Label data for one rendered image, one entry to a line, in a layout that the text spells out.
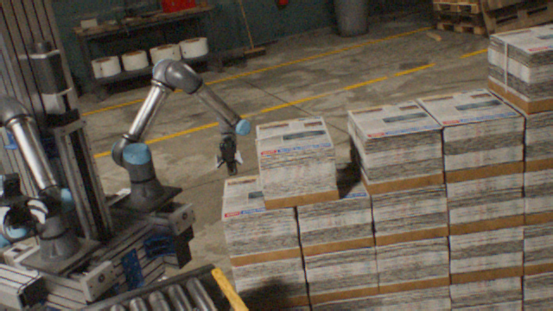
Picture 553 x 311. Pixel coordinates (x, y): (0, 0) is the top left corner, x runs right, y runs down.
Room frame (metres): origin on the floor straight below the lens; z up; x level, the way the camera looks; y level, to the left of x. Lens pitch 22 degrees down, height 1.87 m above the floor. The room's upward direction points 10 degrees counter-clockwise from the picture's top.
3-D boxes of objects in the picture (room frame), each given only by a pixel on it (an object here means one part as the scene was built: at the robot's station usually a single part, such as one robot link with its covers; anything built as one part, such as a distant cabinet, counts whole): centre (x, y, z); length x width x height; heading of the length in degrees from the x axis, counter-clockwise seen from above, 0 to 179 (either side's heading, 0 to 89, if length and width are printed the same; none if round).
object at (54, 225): (2.03, 0.78, 0.98); 0.13 x 0.12 x 0.14; 118
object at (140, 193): (2.43, 0.47, 0.87); 0.15 x 0.15 x 0.10
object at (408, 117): (2.21, -0.58, 1.06); 0.37 x 0.29 x 0.01; 178
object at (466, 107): (2.20, -0.87, 1.06); 0.37 x 0.28 x 0.01; 177
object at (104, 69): (8.18, 1.08, 0.55); 1.80 x 0.70 x 1.09; 108
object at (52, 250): (2.04, 0.77, 0.87); 0.15 x 0.15 x 0.10
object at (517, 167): (2.20, -0.88, 0.86); 0.38 x 0.29 x 0.04; 177
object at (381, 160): (2.22, -0.58, 0.95); 0.38 x 0.29 x 0.23; 178
